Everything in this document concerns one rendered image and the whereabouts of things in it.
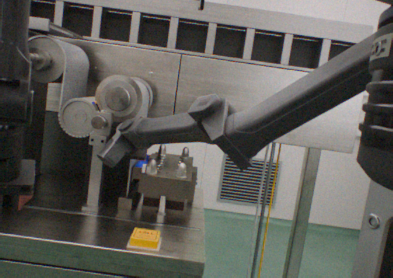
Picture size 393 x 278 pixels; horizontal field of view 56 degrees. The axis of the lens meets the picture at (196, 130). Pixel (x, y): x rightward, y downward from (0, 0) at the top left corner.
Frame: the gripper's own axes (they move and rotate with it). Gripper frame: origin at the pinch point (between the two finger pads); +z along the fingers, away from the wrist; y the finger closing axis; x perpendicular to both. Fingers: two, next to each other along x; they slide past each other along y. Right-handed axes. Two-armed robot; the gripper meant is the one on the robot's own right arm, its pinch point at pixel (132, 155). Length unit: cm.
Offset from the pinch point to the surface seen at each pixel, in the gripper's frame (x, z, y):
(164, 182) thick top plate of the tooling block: -8.0, -1.7, 11.7
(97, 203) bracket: -16.0, 2.7, -8.3
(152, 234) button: -25.7, -13.7, 11.2
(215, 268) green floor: -17, 179, 51
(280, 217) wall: 49, 277, 127
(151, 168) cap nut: -4.3, -2.3, 6.9
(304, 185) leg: 13, 46, 73
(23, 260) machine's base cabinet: -35.6, -10.6, -20.6
